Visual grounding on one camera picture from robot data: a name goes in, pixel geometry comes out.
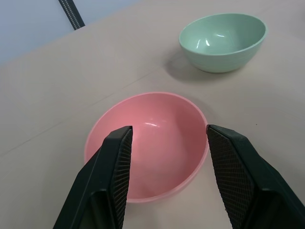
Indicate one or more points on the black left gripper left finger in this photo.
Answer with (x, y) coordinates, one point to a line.
(104, 176)

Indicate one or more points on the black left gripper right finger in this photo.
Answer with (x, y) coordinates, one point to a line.
(247, 176)

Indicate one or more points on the pink plastic bowl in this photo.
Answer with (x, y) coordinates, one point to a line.
(164, 148)

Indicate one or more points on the green plastic bowl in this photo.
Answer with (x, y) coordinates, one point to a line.
(221, 40)

